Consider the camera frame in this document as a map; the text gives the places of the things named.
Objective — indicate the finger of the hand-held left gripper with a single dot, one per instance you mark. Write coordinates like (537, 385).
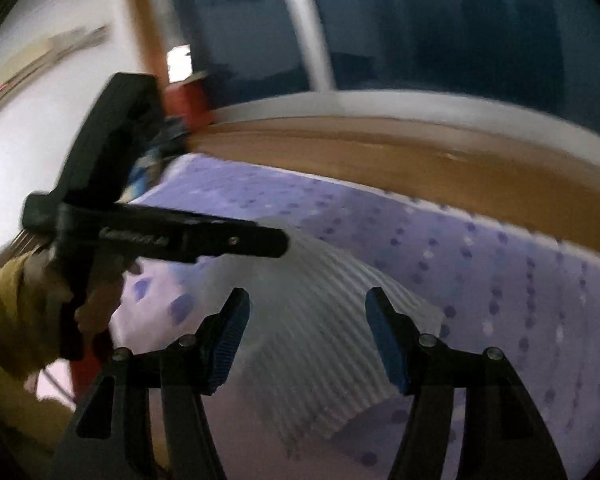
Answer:
(260, 241)

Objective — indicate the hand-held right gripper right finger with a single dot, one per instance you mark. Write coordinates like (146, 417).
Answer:
(387, 345)

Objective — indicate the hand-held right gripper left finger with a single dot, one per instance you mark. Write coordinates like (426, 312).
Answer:
(230, 340)

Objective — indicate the grey striped pants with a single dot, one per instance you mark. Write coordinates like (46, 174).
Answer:
(320, 335)

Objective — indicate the person's left forearm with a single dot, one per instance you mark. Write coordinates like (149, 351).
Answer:
(5, 300)

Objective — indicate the person's left hand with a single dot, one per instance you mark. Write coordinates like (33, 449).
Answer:
(105, 300)

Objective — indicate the colourful printed cloth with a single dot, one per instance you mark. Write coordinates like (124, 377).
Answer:
(152, 175)

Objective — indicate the red box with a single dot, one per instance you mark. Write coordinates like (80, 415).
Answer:
(187, 102)

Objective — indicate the purple dotted pink bedsheet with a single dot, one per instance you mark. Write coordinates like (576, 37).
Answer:
(480, 285)

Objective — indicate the white box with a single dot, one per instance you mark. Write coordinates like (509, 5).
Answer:
(180, 62)

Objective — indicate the wooden bed headboard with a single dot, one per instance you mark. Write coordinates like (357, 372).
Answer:
(380, 155)

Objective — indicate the wall picture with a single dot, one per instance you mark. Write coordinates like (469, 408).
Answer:
(40, 60)

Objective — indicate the white window frame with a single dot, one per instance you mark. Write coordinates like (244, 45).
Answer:
(380, 102)

